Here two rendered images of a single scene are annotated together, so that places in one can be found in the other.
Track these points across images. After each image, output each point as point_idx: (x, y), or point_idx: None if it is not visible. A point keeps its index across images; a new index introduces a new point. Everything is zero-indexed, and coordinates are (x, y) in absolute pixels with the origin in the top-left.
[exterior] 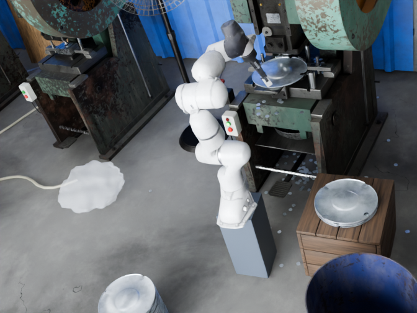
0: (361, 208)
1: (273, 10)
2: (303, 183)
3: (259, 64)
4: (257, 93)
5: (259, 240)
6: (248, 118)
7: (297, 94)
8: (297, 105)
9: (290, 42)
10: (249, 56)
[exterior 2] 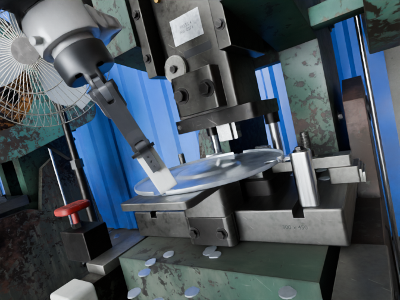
0: None
1: (185, 3)
2: None
3: (122, 98)
4: (163, 236)
5: None
6: None
7: (262, 232)
8: (265, 264)
9: (232, 83)
10: (72, 50)
